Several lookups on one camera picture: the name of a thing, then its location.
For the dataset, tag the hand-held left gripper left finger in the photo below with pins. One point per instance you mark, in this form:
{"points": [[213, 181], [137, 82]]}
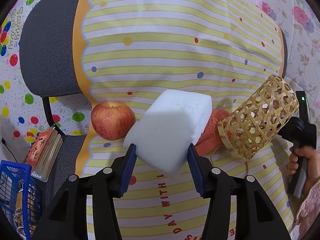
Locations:
{"points": [[127, 166]]}

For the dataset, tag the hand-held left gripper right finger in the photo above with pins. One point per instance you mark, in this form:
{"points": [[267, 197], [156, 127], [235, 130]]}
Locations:
{"points": [[196, 167]]}

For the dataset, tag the woven bamboo basket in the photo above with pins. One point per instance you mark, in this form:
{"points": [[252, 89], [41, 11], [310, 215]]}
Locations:
{"points": [[260, 117]]}

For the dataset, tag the white foam block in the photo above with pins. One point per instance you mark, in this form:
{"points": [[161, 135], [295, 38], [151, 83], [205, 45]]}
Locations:
{"points": [[170, 127]]}

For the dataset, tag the blue plastic basket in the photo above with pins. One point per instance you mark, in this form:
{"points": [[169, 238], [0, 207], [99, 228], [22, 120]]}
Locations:
{"points": [[15, 180]]}

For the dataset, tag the person's right forearm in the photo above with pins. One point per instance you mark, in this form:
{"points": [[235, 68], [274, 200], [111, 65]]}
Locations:
{"points": [[310, 210]]}

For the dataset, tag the person's right hand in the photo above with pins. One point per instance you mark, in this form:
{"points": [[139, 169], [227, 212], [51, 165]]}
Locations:
{"points": [[311, 162]]}

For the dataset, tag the orange knitted cloth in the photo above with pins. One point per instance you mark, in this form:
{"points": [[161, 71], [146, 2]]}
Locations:
{"points": [[212, 130]]}

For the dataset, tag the red apple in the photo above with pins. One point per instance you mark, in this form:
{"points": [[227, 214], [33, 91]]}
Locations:
{"points": [[112, 120]]}

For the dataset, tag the thick book with orange cover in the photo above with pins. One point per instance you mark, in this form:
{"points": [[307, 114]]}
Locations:
{"points": [[43, 155]]}

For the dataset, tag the seed printed snack packet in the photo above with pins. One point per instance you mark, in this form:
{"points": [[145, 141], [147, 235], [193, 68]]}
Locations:
{"points": [[23, 207]]}

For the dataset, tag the yellow striped cloth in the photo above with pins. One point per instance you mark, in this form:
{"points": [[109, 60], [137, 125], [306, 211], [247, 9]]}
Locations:
{"points": [[162, 42]]}

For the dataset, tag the grey office chair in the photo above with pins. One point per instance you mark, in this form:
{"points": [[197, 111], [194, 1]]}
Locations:
{"points": [[50, 42]]}

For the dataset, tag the pink floral wall cloth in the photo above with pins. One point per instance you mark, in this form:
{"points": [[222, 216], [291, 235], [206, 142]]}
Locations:
{"points": [[302, 42]]}

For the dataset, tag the colourful dotted wall cloth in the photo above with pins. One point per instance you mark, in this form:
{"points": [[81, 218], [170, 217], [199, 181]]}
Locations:
{"points": [[15, 95]]}

